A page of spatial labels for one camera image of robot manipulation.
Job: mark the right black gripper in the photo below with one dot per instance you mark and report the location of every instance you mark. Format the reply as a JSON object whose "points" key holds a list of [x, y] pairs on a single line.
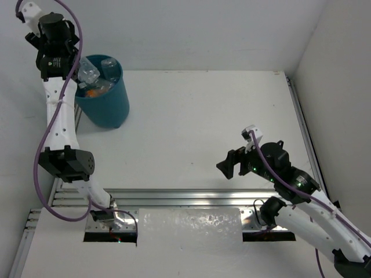
{"points": [[234, 156]]}

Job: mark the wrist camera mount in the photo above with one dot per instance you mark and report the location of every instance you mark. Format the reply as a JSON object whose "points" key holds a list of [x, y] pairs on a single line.
{"points": [[29, 14], [252, 135]]}

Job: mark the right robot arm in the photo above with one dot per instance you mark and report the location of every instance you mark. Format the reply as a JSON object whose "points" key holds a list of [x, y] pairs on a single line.
{"points": [[303, 208]]}

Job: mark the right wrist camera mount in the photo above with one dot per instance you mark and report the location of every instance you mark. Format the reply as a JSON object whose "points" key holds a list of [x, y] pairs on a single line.
{"points": [[252, 135]]}

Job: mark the clear bottle white cap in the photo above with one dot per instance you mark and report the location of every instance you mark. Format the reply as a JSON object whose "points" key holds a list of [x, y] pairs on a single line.
{"points": [[87, 73]]}

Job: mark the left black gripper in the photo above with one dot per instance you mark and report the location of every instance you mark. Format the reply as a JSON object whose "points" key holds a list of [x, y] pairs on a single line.
{"points": [[33, 39]]}

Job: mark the orange label bottle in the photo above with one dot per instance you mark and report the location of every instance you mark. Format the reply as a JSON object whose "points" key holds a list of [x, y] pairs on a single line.
{"points": [[91, 93]]}

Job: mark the teal plastic bin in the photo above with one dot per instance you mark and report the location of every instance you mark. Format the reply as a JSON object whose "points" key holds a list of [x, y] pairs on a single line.
{"points": [[111, 109]]}

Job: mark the aluminium rail frame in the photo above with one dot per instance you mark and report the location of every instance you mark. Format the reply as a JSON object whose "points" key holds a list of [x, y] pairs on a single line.
{"points": [[160, 165]]}

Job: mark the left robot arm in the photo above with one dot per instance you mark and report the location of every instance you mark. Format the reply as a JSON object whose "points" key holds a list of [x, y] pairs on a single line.
{"points": [[59, 152]]}

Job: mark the blue label bottle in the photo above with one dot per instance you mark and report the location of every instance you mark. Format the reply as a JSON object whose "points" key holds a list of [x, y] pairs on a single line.
{"points": [[82, 85]]}

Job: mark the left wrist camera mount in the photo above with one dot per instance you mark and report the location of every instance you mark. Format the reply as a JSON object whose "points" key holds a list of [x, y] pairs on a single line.
{"points": [[29, 14]]}

